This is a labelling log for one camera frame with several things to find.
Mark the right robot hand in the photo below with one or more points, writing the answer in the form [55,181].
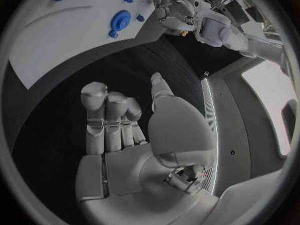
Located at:
[131,172]

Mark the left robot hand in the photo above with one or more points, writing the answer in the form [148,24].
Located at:
[174,13]

